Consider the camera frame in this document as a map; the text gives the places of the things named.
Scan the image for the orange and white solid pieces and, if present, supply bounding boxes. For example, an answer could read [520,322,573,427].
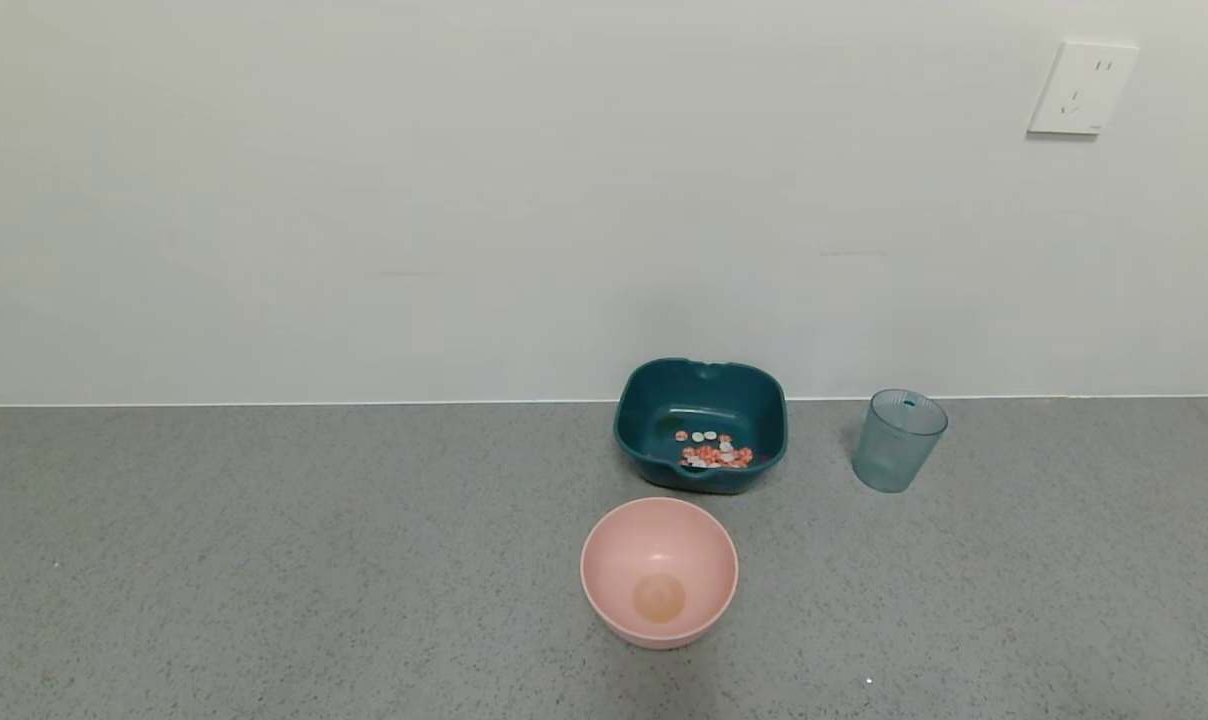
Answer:
[675,430,755,470]

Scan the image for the translucent blue plastic cup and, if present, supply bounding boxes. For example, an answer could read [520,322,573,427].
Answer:
[853,389,950,494]

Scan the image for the pink plastic bowl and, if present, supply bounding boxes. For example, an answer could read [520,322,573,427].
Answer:
[580,497,740,651]

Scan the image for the teal plastic tub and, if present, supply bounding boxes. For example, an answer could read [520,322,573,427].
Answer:
[613,358,789,495]

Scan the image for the white wall socket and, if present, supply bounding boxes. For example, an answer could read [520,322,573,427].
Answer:
[1027,40,1140,137]

